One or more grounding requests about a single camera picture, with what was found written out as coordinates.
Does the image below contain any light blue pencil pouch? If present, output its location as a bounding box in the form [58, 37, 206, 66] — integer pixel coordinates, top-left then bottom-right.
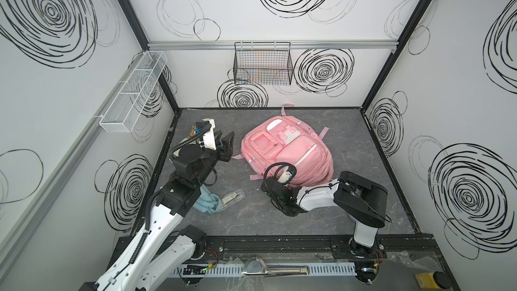
[193, 185, 223, 214]

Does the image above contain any pink student backpack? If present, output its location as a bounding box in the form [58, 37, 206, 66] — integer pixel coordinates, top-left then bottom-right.
[233, 104, 334, 188]

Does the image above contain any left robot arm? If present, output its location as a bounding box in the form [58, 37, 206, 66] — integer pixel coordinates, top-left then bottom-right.
[81, 124, 235, 290]

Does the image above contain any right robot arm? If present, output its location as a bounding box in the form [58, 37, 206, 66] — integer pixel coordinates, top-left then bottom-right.
[261, 171, 392, 258]

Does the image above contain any orange green food packet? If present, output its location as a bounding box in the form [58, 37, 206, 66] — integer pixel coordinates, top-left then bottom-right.
[188, 124, 203, 137]

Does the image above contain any clear plastic packet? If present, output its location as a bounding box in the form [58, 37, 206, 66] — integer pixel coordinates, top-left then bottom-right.
[220, 189, 245, 210]

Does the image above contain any yellow black button box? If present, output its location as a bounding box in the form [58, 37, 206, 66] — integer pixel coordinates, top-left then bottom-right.
[415, 272, 452, 290]

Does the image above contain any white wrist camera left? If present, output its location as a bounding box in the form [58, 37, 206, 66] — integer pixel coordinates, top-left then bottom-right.
[196, 119, 216, 150]

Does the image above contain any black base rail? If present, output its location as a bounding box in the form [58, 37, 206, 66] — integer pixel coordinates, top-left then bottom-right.
[206, 234, 439, 259]

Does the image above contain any white mesh wall shelf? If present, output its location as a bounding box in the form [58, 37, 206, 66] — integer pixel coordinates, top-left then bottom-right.
[99, 51, 168, 133]

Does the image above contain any white slotted cable duct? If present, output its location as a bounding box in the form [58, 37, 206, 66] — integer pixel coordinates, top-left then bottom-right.
[170, 262, 357, 278]

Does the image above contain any black wire wall basket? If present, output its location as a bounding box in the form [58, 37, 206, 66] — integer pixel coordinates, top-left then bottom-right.
[232, 41, 294, 86]

